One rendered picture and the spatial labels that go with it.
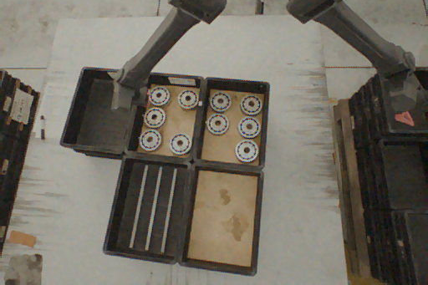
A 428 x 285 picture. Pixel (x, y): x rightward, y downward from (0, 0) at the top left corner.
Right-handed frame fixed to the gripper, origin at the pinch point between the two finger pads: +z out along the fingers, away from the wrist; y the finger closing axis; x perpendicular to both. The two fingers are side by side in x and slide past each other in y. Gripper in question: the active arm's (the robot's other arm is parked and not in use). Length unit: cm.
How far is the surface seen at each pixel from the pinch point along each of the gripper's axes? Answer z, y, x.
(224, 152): 23.5, 34.2, -11.8
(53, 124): 36, -60, -4
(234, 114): 24.1, 36.8, 6.9
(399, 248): 56, 128, -46
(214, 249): 22, 35, -53
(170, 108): 23.9, 5.9, 7.1
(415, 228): 58, 137, -35
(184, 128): 23.7, 14.1, -2.3
